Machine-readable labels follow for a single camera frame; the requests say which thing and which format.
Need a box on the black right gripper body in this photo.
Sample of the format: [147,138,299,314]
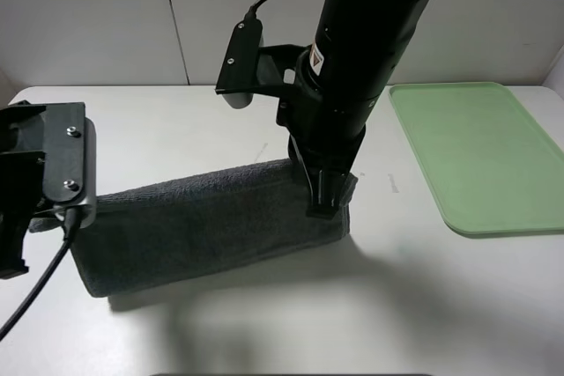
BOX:
[277,51,375,173]

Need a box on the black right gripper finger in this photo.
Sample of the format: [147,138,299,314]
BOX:
[290,146,348,219]

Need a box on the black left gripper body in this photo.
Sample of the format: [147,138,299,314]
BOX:
[1,100,46,279]

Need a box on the grey towel with orange stripe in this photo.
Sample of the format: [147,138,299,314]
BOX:
[28,158,359,299]

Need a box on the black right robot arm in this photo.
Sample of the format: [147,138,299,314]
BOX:
[277,0,430,218]

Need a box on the light green plastic tray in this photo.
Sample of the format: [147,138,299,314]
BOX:
[390,83,563,239]

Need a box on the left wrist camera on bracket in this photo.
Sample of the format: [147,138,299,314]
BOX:
[42,102,97,228]

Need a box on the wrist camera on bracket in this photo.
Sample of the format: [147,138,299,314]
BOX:
[214,19,309,109]
[42,102,97,228]

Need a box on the black left camera cable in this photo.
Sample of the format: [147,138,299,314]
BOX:
[0,206,83,340]

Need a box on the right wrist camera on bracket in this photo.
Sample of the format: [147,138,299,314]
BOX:
[214,19,309,109]

